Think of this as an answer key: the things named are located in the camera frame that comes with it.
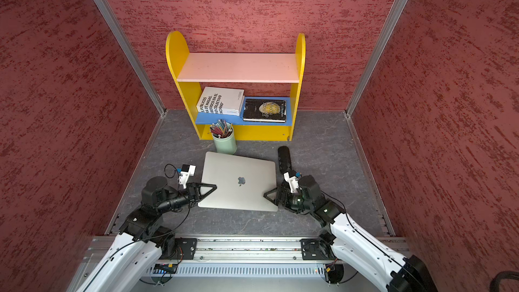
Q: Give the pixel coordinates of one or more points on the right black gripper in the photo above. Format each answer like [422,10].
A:
[280,190]

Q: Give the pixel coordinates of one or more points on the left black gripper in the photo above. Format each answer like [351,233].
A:
[193,191]

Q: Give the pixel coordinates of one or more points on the silver laptop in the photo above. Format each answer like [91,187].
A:
[240,182]

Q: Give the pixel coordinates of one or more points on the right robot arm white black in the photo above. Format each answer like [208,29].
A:
[345,240]

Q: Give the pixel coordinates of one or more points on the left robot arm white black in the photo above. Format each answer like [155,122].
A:
[142,239]

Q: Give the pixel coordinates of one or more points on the green pencil cup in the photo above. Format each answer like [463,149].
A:
[225,144]

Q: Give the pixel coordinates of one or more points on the colored pencils bundle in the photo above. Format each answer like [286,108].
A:
[221,129]

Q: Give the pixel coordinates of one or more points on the black book gold cover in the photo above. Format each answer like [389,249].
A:
[265,110]

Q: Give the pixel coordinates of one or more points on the white book black text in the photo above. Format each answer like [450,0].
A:
[225,101]

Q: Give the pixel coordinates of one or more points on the yellow shelf with pink board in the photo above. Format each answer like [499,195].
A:
[189,70]

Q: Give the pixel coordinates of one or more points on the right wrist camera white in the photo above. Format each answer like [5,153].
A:
[292,180]

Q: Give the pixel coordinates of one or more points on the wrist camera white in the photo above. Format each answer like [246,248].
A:
[184,174]
[292,180]

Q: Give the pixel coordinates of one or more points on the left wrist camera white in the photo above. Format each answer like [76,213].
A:
[184,174]

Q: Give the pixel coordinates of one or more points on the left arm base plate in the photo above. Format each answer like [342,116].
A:
[179,249]

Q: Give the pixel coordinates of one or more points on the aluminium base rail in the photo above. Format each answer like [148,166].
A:
[248,249]

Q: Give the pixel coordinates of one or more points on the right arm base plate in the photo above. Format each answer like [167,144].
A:
[316,249]

